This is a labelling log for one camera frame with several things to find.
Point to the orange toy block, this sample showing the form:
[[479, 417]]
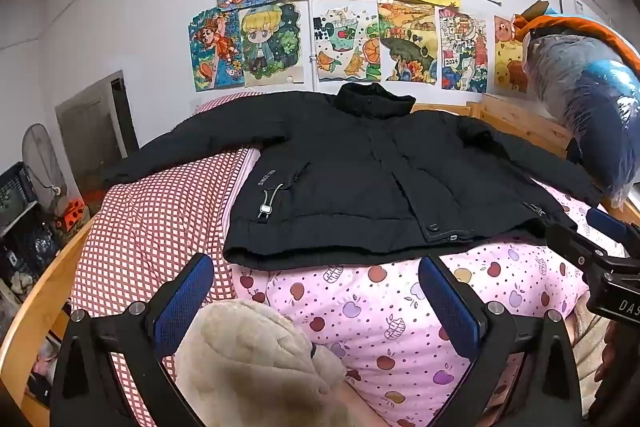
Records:
[[70, 216]]

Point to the pink checked pillow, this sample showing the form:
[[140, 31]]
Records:
[[225, 103]]

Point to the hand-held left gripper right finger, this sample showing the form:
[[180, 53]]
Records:
[[447, 302]]

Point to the pink apple print blanket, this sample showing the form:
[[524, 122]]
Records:
[[370, 317]]

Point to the person's right hand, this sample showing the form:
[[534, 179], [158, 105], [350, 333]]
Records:
[[607, 357]]

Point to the blond-haired figure drawing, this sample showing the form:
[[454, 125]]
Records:
[[270, 42]]

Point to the red checked blanket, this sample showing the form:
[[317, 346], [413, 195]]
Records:
[[155, 217]]

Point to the black padded jacket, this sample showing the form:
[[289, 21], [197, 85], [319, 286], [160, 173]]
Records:
[[360, 177]]

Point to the yellow bear drawing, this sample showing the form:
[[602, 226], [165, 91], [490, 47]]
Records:
[[507, 57]]

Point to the standing fan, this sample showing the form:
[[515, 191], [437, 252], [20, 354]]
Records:
[[42, 162]]

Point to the clear plastic bag of clothes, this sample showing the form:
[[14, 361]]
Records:
[[585, 107]]

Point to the beige fleece cloth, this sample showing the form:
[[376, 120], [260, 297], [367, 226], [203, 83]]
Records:
[[250, 367]]

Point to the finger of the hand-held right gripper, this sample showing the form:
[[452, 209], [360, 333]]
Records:
[[607, 224], [575, 244]]

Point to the grey board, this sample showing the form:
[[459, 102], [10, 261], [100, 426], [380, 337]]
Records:
[[95, 127]]

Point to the wooden bed frame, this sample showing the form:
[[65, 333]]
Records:
[[30, 322]]

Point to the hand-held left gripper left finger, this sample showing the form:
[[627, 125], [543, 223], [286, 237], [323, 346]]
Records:
[[182, 302]]

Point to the jumping girl drawing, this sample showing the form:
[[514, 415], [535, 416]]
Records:
[[215, 49]]

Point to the orange cloth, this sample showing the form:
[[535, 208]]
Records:
[[575, 24]]

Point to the black plastic crate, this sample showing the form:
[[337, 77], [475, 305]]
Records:
[[17, 194]]

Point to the green hill landscape drawing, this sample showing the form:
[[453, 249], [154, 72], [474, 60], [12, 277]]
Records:
[[407, 39]]

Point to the oranges and fishbowl drawing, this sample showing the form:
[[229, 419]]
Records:
[[345, 42]]

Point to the colourful city drawing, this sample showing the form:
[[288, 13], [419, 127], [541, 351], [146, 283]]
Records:
[[462, 49]]

